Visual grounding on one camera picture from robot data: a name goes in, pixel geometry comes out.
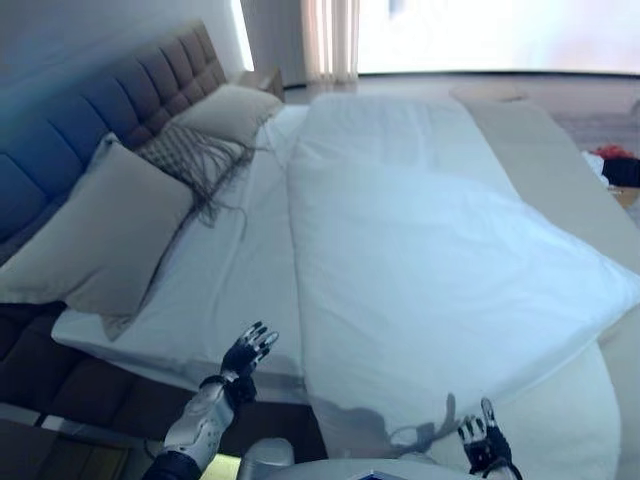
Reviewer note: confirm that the white wall light strip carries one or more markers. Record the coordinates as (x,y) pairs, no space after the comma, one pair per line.
(242,35)

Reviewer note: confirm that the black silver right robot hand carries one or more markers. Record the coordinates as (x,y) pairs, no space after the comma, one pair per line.
(487,445)

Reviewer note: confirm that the dark brown bed frame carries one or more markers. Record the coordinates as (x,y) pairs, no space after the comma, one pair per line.
(60,370)

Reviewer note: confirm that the beige textured bed runner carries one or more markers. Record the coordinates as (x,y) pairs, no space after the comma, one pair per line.
(565,165)

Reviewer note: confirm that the large beige pillow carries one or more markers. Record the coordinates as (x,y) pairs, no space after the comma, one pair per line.
(100,240)

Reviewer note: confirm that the white fitted bed sheet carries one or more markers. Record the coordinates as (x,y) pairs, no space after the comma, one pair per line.
(240,290)

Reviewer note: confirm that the grey tufted headboard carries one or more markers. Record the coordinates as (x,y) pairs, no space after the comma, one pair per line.
(75,125)

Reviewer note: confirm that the white crumpled garment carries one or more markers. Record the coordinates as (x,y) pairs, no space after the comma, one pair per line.
(592,162)

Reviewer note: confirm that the cardboard laundry box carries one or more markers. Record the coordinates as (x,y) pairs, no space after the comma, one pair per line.
(627,196)

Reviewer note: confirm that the black garment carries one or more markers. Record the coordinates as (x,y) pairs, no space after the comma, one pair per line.
(622,172)

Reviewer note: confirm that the silver robot torso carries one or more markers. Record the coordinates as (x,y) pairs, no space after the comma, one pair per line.
(270,460)

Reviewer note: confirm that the sheer beige curtain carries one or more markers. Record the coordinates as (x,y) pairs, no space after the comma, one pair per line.
(330,40)

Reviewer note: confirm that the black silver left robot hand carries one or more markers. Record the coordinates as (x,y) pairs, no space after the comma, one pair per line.
(240,362)

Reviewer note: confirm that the light wooden nightstand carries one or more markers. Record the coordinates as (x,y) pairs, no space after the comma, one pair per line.
(262,82)

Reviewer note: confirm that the grey patterned fringed cushion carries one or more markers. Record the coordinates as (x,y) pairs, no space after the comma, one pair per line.
(175,150)

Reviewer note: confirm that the red garment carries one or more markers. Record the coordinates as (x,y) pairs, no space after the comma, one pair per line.
(607,150)

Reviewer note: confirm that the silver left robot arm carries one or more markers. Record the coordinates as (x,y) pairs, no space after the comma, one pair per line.
(200,425)

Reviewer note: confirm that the white duvet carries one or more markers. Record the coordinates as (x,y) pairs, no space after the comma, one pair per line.
(425,250)

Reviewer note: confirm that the small beige pillow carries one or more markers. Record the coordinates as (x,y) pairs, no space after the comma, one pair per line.
(225,110)

